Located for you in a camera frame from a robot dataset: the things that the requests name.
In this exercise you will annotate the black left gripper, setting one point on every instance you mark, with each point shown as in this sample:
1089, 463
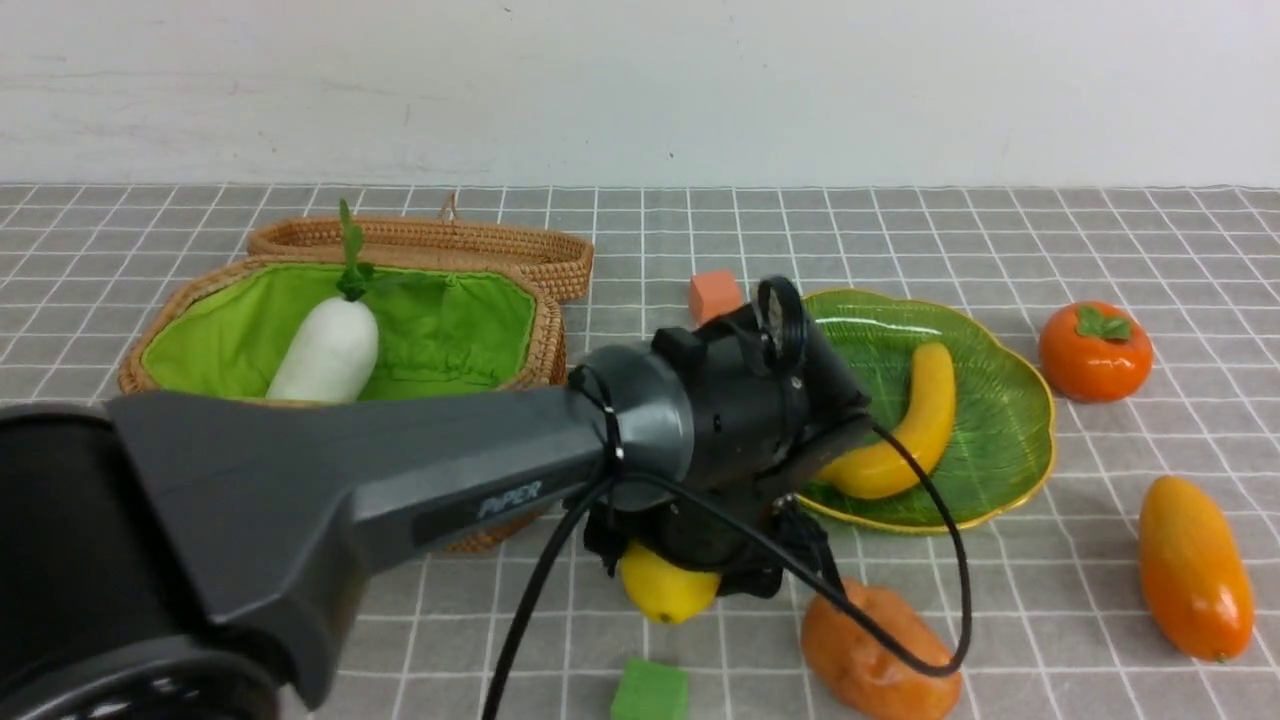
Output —
694, 539

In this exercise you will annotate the yellow plastic lemon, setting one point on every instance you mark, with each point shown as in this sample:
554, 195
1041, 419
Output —
662, 592

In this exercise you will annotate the brown orange potato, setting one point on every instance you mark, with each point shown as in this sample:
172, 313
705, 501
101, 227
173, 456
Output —
861, 673

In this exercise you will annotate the yellow plastic banana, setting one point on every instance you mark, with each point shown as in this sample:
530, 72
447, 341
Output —
879, 470

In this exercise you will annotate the orange persimmon with green top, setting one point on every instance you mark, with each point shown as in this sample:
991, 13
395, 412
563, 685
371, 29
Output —
1094, 353

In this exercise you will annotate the orange yellow mango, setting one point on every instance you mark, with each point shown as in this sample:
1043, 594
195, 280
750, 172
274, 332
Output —
1192, 576

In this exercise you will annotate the white radish with green leaves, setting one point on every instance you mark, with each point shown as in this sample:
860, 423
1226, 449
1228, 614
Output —
332, 354

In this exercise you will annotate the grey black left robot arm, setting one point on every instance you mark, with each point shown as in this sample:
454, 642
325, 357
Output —
175, 556

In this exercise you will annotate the green foam cube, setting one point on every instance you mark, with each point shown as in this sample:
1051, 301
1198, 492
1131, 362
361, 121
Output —
651, 691

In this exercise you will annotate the orange foam cube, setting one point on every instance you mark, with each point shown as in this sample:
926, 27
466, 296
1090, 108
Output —
712, 294

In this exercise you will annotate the green leaf-shaped plate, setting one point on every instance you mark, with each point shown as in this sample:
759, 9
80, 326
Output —
1002, 448

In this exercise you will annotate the grey checked tablecloth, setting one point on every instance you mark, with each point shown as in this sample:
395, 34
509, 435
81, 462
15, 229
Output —
1061, 631

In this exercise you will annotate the woven wicker basket green lining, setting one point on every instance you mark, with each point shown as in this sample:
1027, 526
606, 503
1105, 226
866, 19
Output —
400, 330

